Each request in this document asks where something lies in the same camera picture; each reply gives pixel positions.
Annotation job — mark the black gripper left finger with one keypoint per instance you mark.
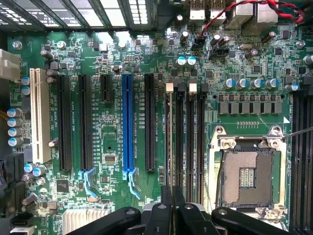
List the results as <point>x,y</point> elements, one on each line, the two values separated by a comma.
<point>161,220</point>

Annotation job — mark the silver CPU socket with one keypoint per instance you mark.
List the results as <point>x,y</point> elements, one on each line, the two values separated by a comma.
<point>247,171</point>

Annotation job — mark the silver rear port block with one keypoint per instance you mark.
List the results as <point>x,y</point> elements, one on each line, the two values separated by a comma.
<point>217,9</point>
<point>240,14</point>
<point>264,17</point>
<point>196,9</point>

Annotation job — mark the thin metal locking lever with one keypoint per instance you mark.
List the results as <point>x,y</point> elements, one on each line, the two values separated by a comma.
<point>297,134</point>

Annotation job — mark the silver finned heatsink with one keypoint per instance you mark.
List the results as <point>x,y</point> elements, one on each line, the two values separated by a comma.
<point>80,221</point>

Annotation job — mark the black RAM slot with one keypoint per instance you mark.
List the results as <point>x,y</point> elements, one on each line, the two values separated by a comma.
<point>167,147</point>
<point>202,147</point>
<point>297,159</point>
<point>192,147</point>
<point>308,159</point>
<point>180,147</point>

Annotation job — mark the long black expansion slot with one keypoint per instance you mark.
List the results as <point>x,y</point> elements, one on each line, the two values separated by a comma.
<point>149,122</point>
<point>64,122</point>
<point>85,122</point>

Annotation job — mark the blue expansion slot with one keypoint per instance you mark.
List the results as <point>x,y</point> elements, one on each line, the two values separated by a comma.
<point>127,122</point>

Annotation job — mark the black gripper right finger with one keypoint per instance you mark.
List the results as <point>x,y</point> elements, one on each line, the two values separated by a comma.
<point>190,220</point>

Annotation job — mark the short black expansion slot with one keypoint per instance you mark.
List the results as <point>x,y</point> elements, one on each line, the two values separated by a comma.
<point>106,88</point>

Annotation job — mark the white expansion slot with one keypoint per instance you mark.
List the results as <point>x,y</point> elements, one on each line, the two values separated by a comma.
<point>39,117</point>

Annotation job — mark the green motherboard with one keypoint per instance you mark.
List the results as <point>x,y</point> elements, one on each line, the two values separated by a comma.
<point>110,132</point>

